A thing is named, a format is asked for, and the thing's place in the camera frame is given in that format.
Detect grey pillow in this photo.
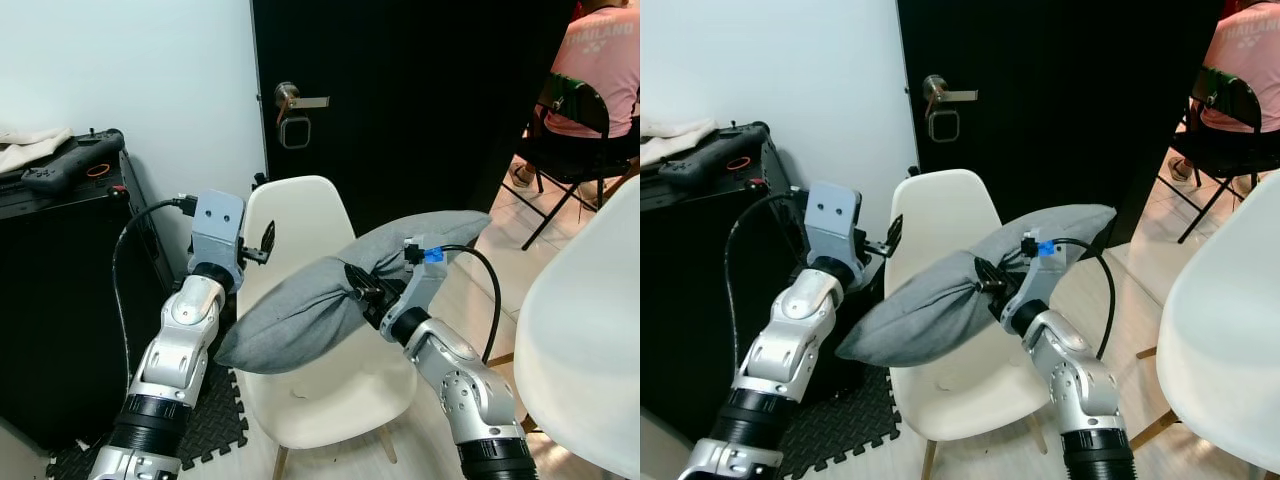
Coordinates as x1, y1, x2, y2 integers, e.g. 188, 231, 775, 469
836, 204, 1117, 367
215, 210, 493, 375

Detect white shell chair wooden legs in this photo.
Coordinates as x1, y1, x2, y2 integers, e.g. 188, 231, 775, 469
236, 176, 419, 480
1135, 195, 1280, 476
885, 169, 1061, 480
513, 175, 641, 480

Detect black folding chair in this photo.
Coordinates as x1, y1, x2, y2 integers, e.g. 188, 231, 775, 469
513, 72, 641, 251
1157, 67, 1280, 244

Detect black foam floor mat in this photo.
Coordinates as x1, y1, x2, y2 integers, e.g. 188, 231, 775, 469
45, 365, 251, 480
780, 370, 901, 471

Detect black door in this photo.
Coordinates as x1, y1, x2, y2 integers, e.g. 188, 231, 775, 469
250, 0, 576, 236
897, 0, 1226, 251

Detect black cabinet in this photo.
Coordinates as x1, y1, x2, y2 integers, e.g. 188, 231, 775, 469
0, 150, 176, 451
640, 140, 871, 441

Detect black game controller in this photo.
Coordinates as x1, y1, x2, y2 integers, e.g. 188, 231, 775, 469
657, 122, 771, 189
22, 128, 126, 195

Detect white folded cloth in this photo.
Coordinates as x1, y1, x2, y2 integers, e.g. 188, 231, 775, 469
0, 126, 73, 176
640, 117, 719, 168

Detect person in pink shirt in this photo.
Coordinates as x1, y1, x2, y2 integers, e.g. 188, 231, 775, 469
1165, 0, 1280, 186
510, 0, 641, 191

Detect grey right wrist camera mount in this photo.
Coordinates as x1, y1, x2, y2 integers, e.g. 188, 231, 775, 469
1015, 232, 1066, 311
400, 237, 446, 321

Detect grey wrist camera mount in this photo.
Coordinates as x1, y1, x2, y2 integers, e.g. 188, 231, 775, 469
1015, 232, 1066, 311
803, 182, 863, 266
400, 237, 446, 321
188, 189, 247, 271

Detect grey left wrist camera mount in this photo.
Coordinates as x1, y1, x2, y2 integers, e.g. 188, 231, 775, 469
803, 182, 863, 266
188, 189, 247, 271

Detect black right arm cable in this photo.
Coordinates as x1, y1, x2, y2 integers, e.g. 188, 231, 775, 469
440, 244, 503, 366
1055, 238, 1116, 361

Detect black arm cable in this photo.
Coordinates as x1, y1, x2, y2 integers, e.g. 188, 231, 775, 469
112, 195, 201, 376
1055, 238, 1116, 361
440, 244, 503, 366
727, 188, 811, 371

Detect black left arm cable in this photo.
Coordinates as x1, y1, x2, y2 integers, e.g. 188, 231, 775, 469
112, 195, 201, 376
727, 188, 811, 371

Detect silver door lever handle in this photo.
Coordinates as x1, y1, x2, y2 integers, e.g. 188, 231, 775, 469
922, 75, 979, 104
274, 82, 331, 111

